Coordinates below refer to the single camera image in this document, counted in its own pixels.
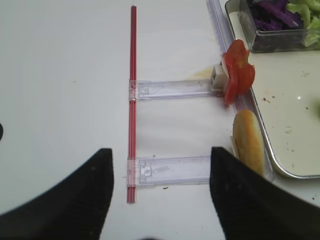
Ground left lower clear rail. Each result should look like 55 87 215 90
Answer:
127 155 211 188

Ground clear plastic salad box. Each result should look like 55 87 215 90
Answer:
238 0 316 53

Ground left bun half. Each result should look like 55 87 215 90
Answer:
232 109 265 177

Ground left upper clear rail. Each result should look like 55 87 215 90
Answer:
136 79 223 101

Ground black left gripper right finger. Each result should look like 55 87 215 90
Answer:
209 147 320 240

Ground purple cabbage shreds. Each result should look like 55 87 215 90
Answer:
248 0 304 32

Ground white block by tomato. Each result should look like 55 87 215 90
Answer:
209 64 229 91

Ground green lettuce in box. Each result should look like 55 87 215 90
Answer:
286 0 320 50

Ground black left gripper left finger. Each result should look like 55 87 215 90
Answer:
0 148 113 240

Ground cream metal tray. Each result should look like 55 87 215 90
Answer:
225 0 320 179

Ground red tomato slices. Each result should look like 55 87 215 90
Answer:
222 39 256 105

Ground left long clear rail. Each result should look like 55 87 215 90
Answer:
206 0 275 182

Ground left red plastic rod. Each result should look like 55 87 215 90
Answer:
127 5 137 204

